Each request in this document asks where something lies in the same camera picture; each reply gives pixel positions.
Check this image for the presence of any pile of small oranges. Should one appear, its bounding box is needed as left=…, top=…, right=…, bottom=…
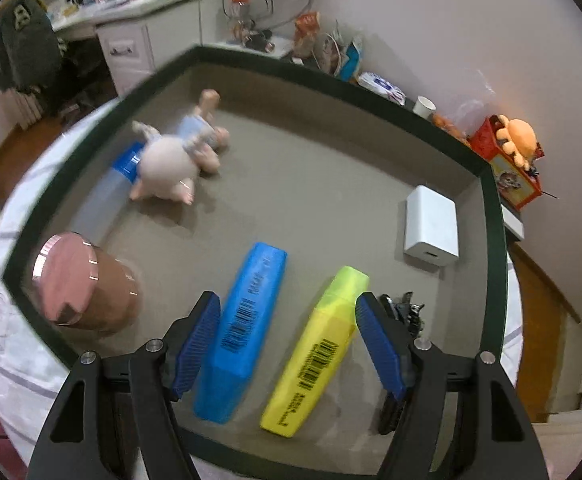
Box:
left=431, top=112, right=472, bottom=143

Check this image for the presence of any pink pig toy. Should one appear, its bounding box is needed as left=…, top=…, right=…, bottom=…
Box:
left=131, top=89, right=230, bottom=207

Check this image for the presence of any pale snack bag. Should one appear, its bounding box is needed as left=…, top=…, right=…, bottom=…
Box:
left=318, top=30, right=344, bottom=73

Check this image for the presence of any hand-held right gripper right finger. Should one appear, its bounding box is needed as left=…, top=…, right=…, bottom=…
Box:
left=355, top=291, right=549, bottom=480

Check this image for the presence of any orange capped bottle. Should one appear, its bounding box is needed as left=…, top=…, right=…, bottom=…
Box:
left=228, top=0, right=252, bottom=41

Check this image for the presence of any blue snack bag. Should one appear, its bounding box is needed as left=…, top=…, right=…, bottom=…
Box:
left=338, top=37, right=366, bottom=83

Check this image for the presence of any pink lidded jar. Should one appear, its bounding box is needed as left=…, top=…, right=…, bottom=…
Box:
left=33, top=232, right=142, bottom=333

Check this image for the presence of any blue capped bottle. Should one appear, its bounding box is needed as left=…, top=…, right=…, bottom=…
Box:
left=73, top=142, right=144, bottom=251

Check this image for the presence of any red printed box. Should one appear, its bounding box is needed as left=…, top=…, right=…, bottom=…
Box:
left=468, top=115, right=544, bottom=211

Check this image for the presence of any white desk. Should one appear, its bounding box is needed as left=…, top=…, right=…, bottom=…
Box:
left=51, top=0, right=244, bottom=98

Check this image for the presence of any pink box with dark rim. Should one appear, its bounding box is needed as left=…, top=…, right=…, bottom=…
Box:
left=2, top=45, right=509, bottom=478

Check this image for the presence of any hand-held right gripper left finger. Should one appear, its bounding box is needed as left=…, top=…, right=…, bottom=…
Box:
left=27, top=290, right=222, bottom=480

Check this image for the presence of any black office chair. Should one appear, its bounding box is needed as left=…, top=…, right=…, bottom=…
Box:
left=56, top=40, right=116, bottom=116

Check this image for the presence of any clear plastic bag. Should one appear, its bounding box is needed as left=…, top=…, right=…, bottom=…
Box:
left=446, top=85, right=496, bottom=136

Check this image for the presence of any dark jacket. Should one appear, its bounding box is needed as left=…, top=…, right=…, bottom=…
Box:
left=0, top=0, right=64, bottom=93

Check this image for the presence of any yellow highlighter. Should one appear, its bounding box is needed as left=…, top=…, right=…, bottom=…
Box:
left=260, top=266, right=370, bottom=439

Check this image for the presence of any white paper cup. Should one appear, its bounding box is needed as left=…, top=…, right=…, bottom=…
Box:
left=413, top=96, right=436, bottom=121

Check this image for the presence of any blue highlighter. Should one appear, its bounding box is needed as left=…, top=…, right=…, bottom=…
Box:
left=193, top=242, right=289, bottom=423

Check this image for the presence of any orange octopus plush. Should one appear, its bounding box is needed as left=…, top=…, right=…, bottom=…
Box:
left=493, top=116, right=542, bottom=168

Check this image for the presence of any white charger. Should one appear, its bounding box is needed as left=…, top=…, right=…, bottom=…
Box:
left=403, top=185, right=459, bottom=268

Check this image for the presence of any black rhinestone hair comb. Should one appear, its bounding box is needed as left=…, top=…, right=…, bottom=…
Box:
left=377, top=291, right=426, bottom=436

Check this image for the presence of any tissue pack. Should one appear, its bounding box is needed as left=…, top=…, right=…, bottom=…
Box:
left=357, top=71, right=406, bottom=106

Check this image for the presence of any orange snack bag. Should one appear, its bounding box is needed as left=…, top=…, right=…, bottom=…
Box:
left=293, top=11, right=322, bottom=58

